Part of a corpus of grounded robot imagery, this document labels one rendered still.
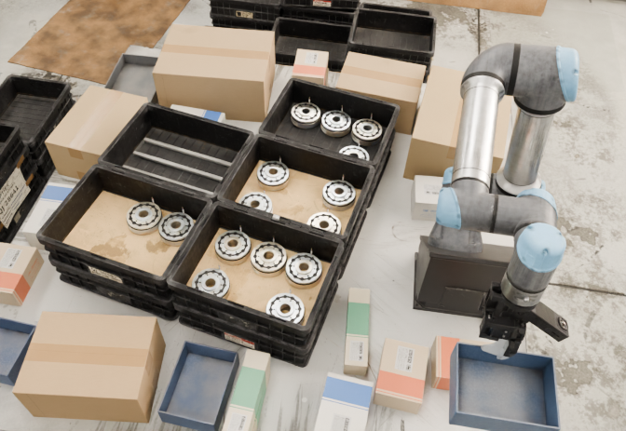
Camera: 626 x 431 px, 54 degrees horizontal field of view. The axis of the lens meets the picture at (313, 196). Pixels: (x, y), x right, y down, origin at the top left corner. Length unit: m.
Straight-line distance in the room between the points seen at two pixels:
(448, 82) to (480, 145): 1.03
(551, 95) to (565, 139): 2.16
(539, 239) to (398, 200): 1.05
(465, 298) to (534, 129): 0.55
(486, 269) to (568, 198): 1.64
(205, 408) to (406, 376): 0.53
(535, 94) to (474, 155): 0.26
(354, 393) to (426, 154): 0.85
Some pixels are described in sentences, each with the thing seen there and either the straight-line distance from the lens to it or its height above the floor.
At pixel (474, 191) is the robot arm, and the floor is 1.43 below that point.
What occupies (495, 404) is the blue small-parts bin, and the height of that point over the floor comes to 1.07.
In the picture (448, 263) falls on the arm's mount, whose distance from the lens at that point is 1.66.
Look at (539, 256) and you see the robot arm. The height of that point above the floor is 1.46.
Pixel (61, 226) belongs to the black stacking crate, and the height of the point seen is 0.88.
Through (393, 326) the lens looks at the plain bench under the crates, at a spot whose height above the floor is 0.70.
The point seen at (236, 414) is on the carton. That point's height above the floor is 0.82.
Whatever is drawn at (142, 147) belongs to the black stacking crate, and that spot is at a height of 0.83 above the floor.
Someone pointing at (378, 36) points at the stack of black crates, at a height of 0.49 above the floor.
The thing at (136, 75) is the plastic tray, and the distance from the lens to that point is 2.59.
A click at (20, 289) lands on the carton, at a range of 1.97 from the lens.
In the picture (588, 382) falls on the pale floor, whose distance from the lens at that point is 2.75.
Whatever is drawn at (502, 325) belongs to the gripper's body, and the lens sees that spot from 1.24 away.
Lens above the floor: 2.29
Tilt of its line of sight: 50 degrees down
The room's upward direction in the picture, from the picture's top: 3 degrees clockwise
